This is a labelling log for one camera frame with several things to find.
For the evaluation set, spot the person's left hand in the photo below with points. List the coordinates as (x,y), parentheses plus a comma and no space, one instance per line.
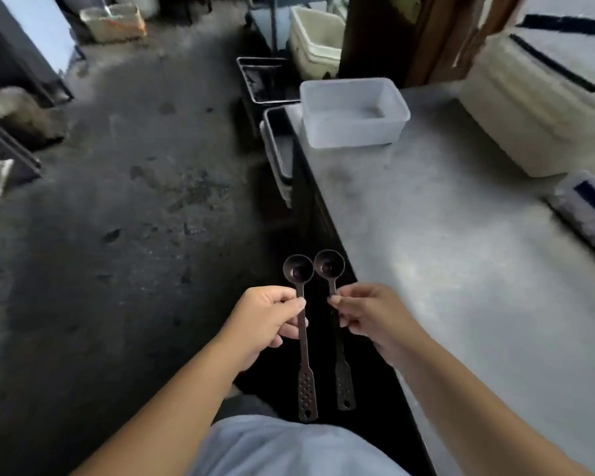
(258,324)

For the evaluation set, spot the person's right hand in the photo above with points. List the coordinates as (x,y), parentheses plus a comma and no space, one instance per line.
(379,317)

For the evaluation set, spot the person's left thumb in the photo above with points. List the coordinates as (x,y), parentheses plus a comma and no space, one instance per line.
(277,293)

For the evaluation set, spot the person's right thumb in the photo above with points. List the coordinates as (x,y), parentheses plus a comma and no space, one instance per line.
(344,303)

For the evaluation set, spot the person's right forearm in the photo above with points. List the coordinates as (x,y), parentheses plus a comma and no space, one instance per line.
(476,416)

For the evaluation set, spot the person's left forearm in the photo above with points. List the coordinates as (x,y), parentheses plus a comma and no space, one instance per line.
(163,421)

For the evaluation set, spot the black rectangular tray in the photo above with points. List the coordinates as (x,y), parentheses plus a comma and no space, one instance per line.
(266,79)
(279,143)

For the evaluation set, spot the light grey shirt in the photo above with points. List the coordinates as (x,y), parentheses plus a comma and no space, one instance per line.
(287,448)

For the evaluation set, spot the clear plastic rectangular container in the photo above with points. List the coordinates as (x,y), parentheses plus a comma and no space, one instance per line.
(352,113)

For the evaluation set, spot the cream plastic bin stack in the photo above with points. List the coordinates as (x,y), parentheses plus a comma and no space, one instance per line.
(315,42)

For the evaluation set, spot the dark metal rack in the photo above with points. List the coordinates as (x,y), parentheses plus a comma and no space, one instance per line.
(5,153)

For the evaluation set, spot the grey fluffy mop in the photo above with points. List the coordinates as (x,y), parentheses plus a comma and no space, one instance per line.
(22,116)

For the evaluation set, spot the cream and orange basket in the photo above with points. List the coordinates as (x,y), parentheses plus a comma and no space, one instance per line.
(113,23)

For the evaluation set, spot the brown wooden post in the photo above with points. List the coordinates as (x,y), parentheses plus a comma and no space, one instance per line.
(416,34)

